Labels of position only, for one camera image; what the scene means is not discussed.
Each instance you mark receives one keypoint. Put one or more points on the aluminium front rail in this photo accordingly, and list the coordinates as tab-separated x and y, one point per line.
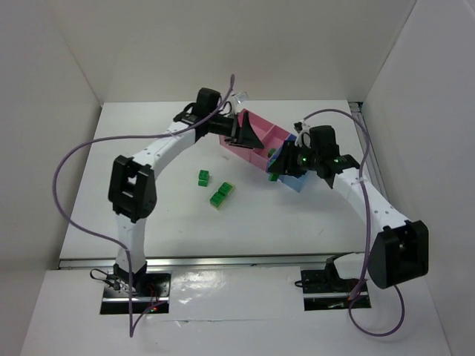
173	262

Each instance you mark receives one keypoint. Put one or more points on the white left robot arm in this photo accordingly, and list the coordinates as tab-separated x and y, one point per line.
132	190

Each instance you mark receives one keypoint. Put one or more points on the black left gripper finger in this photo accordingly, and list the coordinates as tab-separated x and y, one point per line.
229	142
248	135

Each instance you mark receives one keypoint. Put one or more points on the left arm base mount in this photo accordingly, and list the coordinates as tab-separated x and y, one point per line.
153	293

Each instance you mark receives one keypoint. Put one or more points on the green stepped lego brick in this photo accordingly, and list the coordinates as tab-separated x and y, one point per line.
203	178

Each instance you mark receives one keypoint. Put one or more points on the light blue container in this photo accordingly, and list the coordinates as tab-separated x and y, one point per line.
295	183

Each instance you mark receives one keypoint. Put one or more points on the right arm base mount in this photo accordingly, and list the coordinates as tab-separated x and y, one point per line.
324	290

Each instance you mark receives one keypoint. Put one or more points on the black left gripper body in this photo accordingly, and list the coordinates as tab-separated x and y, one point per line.
237	130

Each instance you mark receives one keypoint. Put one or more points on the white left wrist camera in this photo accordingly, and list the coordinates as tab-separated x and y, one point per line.
237	99

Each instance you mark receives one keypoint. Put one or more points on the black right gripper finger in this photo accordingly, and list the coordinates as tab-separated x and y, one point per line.
293	170
326	173

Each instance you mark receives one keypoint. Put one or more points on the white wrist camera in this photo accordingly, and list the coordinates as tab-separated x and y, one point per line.
303	138
237	99

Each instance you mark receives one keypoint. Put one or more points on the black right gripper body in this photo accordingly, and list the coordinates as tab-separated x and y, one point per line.
288	160

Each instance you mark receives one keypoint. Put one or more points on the green and yellow lego stack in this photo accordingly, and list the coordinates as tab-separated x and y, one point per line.
221	195

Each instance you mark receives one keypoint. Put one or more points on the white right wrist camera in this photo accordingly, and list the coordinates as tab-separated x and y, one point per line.
303	138

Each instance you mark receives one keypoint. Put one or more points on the purple-blue container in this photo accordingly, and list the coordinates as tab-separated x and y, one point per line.
281	161

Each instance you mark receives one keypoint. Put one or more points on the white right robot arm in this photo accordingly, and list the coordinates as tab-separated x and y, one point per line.
398	249

